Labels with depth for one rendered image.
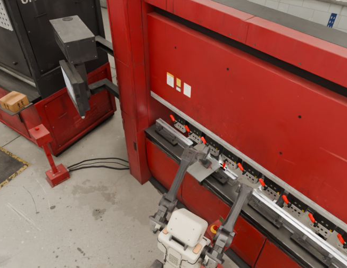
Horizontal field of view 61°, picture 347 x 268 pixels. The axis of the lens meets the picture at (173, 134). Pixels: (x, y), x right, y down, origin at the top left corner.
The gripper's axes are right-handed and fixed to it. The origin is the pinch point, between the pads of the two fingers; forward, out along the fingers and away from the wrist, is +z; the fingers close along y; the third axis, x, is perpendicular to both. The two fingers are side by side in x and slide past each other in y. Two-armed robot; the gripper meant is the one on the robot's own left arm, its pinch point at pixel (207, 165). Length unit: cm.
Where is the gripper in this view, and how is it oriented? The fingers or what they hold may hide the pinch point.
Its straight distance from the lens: 259.2
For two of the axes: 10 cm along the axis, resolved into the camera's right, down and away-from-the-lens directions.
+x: -6.6, 7.4, -1.4
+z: 3.3, 4.5, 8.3
